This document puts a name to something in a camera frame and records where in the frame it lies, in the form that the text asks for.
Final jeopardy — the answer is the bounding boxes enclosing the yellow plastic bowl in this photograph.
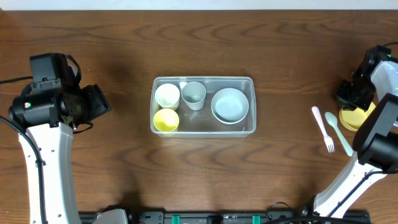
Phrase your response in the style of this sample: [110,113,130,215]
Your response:
[339,103,376,131]

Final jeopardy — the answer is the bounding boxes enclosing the light green plastic spoon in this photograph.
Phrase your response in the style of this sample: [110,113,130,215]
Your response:
[325,112,354,157]

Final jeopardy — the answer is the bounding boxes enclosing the pink plastic fork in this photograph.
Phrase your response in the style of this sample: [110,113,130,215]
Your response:
[312,106,335,153]

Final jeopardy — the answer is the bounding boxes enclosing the yellow plastic cup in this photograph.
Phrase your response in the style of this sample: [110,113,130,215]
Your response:
[153,108,180,132]

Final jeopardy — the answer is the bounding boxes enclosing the white plastic cup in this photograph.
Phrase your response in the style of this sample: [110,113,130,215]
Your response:
[155,83,180,110]

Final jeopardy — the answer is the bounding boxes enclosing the grey plastic cup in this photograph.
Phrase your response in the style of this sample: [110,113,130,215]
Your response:
[182,82,206,111]

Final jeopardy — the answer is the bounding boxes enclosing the white plastic bowl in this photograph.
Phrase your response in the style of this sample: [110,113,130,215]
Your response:
[211,101,249,124]

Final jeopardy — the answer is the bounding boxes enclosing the grey plastic bowl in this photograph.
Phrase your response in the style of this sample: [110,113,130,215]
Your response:
[211,88,249,124]

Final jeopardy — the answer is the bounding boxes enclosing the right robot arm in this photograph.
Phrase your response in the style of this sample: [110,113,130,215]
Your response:
[302,44,397,218]

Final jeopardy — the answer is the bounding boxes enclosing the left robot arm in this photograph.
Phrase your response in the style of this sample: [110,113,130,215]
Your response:
[4,53,111,223]

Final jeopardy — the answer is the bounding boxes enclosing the clear plastic container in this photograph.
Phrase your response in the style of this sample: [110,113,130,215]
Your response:
[150,76,256,138]

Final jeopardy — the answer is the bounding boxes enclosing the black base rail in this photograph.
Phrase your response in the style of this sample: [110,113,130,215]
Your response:
[79,205,371,224]

